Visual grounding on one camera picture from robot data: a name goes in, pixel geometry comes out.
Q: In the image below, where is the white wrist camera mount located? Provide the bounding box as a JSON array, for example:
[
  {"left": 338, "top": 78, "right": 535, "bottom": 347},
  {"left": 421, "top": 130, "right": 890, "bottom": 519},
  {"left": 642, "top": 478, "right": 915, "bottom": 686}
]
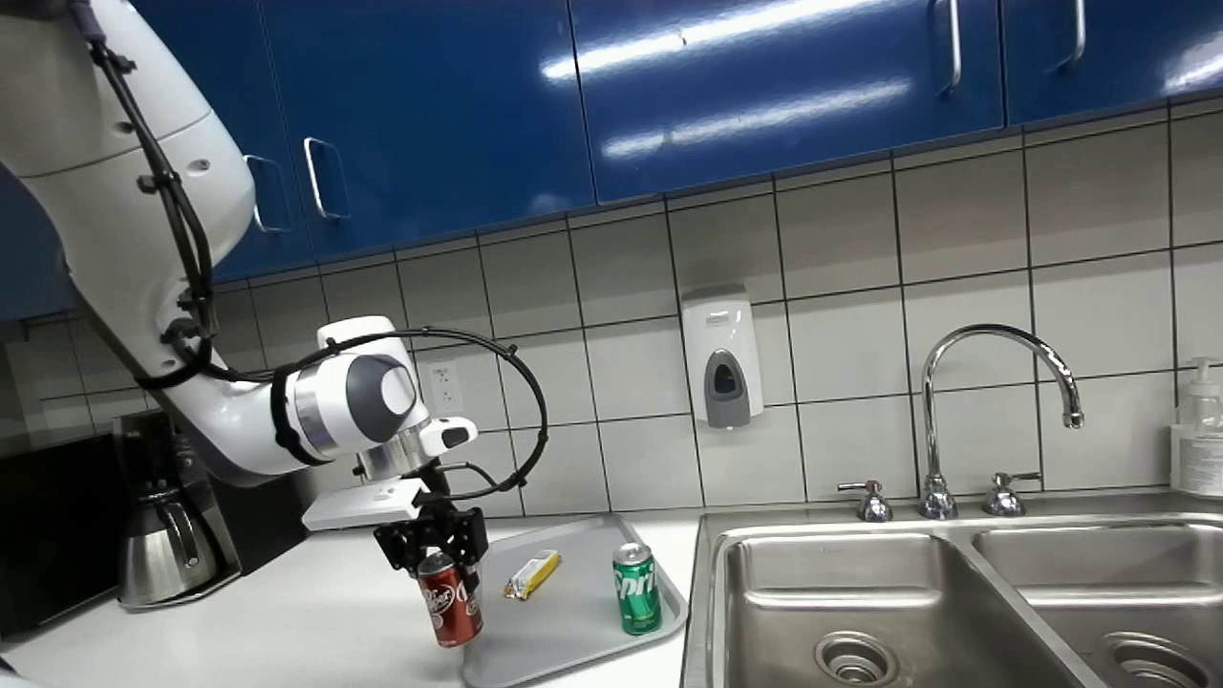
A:
[{"left": 297, "top": 476, "right": 436, "bottom": 541}]

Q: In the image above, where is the green Sprite can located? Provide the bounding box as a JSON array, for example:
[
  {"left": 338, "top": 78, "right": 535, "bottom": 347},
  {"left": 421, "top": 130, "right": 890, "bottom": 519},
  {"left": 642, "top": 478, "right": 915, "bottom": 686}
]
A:
[{"left": 607, "top": 536, "right": 668, "bottom": 639}]

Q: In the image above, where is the grey plastic tray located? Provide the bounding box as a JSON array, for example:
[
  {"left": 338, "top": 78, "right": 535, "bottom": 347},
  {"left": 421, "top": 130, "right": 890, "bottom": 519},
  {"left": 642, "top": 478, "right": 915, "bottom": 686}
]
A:
[{"left": 455, "top": 513, "right": 692, "bottom": 688}]

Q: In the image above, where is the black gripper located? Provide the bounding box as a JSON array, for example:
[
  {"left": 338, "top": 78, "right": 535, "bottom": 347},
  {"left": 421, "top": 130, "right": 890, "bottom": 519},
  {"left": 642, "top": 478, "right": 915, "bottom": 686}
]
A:
[{"left": 375, "top": 485, "right": 493, "bottom": 598}]

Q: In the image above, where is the stainless steel carafe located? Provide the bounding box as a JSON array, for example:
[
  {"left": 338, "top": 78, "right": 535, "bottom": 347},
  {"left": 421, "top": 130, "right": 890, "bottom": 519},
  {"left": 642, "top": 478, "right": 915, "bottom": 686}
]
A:
[{"left": 118, "top": 478, "right": 231, "bottom": 612}]

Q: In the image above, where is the silver cabinet door handle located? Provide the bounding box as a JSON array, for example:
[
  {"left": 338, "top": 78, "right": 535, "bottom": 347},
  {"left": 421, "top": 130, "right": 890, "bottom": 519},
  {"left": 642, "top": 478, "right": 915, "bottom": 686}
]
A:
[
  {"left": 244, "top": 148, "right": 278, "bottom": 237},
  {"left": 297, "top": 130, "right": 347, "bottom": 225}
]

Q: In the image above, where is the white wall soap dispenser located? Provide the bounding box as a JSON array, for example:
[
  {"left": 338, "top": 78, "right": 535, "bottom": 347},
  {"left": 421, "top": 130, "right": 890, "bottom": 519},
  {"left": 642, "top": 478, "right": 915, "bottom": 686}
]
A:
[{"left": 677, "top": 292, "right": 769, "bottom": 434}]

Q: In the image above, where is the small yellow wrapped bar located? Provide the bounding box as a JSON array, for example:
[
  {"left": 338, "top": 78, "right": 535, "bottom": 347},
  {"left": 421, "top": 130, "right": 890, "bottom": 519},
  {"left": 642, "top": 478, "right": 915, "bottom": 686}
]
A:
[{"left": 501, "top": 548, "right": 571, "bottom": 609}]

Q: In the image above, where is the red soda can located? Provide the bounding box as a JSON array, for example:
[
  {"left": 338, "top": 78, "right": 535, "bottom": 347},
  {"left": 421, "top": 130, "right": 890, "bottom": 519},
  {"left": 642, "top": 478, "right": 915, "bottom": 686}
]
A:
[{"left": 412, "top": 542, "right": 488, "bottom": 655}]

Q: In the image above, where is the black microwave oven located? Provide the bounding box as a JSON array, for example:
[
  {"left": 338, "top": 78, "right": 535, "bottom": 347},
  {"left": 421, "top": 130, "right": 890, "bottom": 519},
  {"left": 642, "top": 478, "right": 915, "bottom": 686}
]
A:
[{"left": 0, "top": 428, "right": 133, "bottom": 644}]

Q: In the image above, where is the chrome faucet handle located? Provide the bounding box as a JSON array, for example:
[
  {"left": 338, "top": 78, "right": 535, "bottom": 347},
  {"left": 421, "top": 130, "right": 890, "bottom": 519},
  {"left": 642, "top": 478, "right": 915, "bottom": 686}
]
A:
[
  {"left": 839, "top": 476, "right": 899, "bottom": 523},
  {"left": 978, "top": 465, "right": 1048, "bottom": 519}
]

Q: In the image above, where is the chrome gooseneck faucet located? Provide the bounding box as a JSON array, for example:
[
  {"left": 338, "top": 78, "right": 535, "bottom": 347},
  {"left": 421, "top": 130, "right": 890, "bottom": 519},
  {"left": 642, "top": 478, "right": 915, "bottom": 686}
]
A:
[{"left": 919, "top": 319, "right": 1088, "bottom": 523}]

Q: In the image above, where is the clear soap pump bottle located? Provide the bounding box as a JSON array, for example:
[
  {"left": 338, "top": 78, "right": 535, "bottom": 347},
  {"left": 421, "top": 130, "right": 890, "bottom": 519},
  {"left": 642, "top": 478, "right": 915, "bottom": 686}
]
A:
[{"left": 1165, "top": 357, "right": 1223, "bottom": 505}]

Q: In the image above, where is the blue glossy wall cabinet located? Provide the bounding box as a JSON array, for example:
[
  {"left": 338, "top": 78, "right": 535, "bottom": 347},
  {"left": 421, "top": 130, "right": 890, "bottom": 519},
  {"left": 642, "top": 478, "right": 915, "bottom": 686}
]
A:
[{"left": 0, "top": 0, "right": 1223, "bottom": 325}]

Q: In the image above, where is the black steel coffee maker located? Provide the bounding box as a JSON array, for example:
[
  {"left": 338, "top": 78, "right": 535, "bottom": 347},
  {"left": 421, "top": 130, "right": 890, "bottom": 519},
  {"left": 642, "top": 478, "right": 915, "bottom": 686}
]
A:
[{"left": 110, "top": 406, "right": 318, "bottom": 616}]

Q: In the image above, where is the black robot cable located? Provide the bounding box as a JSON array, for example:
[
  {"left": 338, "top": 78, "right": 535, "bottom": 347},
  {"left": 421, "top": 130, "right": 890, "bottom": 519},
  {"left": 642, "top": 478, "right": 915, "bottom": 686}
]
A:
[{"left": 73, "top": 0, "right": 556, "bottom": 505}]

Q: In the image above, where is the stainless steel double sink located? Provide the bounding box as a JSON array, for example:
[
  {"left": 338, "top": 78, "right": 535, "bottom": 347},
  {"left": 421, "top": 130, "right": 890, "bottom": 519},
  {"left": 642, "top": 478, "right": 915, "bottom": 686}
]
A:
[{"left": 677, "top": 502, "right": 1223, "bottom": 688}]

